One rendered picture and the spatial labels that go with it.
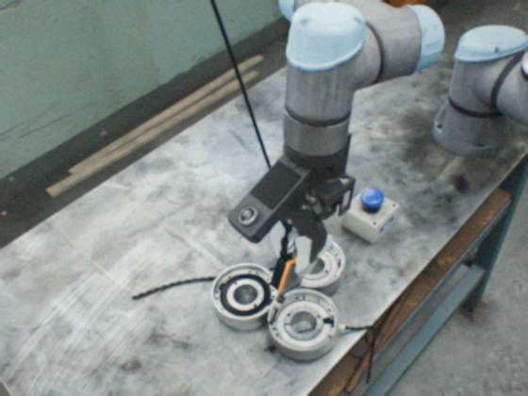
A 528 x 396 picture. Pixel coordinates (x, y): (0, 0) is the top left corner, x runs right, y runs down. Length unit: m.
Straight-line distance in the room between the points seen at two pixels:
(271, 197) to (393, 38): 0.22
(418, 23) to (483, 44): 0.42
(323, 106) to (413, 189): 0.52
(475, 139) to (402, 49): 0.54
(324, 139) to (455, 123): 0.57
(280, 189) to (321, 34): 0.19
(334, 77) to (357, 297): 0.43
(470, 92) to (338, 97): 0.55
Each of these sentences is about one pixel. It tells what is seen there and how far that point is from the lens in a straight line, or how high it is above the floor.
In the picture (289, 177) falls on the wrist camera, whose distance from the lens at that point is 0.62.
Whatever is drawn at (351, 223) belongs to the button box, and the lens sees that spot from 0.95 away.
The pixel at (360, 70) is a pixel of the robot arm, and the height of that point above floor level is 1.23.
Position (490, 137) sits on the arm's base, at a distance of 1.14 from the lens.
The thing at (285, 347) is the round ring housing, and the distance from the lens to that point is 0.79.
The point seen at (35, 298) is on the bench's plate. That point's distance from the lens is 0.99.
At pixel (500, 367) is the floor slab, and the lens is 1.81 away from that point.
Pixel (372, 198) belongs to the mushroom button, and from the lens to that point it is 0.92.
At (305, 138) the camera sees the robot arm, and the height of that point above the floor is 1.16.
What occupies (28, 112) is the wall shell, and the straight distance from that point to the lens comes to 2.36.
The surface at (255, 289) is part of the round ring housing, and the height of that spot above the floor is 0.82.
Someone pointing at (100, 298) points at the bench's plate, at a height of 0.80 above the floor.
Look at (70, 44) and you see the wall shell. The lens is 2.35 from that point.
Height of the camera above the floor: 1.53
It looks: 45 degrees down
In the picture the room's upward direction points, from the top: 6 degrees counter-clockwise
